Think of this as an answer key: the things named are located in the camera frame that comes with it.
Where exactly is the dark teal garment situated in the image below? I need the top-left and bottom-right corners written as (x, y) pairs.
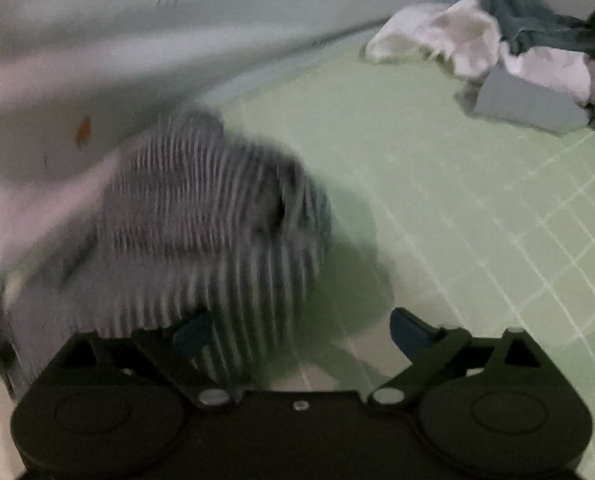
top-left (471, 0), bottom-right (595, 147)

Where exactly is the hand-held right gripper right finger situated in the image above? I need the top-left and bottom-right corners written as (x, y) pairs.
top-left (366, 307), bottom-right (554, 412)

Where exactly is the white garment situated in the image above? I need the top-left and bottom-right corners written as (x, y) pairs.
top-left (365, 0), bottom-right (595, 107)

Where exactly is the carrot print light blue sheet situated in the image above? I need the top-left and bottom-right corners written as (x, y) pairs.
top-left (0, 0), bottom-right (595, 311)

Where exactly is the blue plaid shirt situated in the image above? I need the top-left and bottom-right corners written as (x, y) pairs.
top-left (7, 105), bottom-right (336, 397)

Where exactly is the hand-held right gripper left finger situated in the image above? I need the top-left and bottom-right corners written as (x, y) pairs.
top-left (52, 309), bottom-right (239, 412)

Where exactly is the grey folded garment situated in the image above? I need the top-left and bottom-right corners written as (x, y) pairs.
top-left (458, 67), bottom-right (594, 137)

